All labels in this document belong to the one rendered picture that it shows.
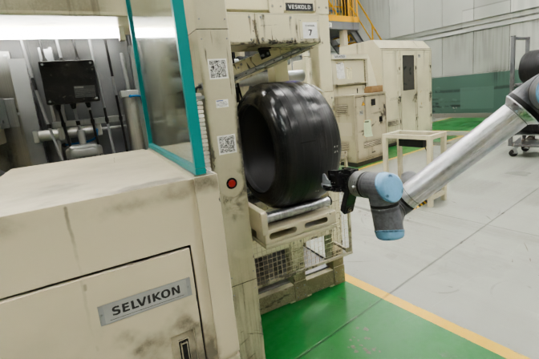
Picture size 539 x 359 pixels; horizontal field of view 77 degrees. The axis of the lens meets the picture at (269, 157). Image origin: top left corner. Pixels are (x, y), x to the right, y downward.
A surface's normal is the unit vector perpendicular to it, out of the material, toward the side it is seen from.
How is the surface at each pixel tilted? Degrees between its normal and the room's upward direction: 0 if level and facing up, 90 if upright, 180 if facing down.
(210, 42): 90
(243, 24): 90
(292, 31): 90
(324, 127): 73
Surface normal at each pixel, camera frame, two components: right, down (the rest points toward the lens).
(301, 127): 0.40, -0.21
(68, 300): 0.46, 0.11
